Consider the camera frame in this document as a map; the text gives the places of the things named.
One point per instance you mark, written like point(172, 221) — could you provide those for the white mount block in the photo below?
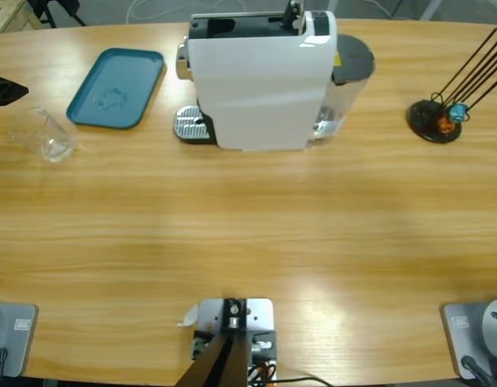
point(260, 310)

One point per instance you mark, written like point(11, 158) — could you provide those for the grey metal frame leg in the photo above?
point(431, 9)

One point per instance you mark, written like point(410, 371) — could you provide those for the clear water tank black lid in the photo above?
point(353, 56)

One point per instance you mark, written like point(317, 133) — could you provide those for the teal plastic tray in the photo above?
point(123, 72)

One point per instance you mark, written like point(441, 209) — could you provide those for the orange coffee capsule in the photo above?
point(446, 124)

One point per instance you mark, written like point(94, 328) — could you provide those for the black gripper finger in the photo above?
point(6, 92)

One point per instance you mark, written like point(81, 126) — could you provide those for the dark camera post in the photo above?
point(228, 363)

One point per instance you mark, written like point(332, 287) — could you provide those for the blue coffee capsule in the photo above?
point(459, 112)

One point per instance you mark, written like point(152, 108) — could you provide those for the arm grey base plate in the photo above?
point(18, 342)
point(465, 338)

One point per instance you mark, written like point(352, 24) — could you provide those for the white capsule coffee machine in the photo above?
point(256, 92)

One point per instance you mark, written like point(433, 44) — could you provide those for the black chair legs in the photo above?
point(67, 8)

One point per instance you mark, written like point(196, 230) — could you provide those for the black capsule holder with rods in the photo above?
point(423, 121)

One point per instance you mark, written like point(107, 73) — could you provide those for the clear glass cup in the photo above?
point(56, 147)

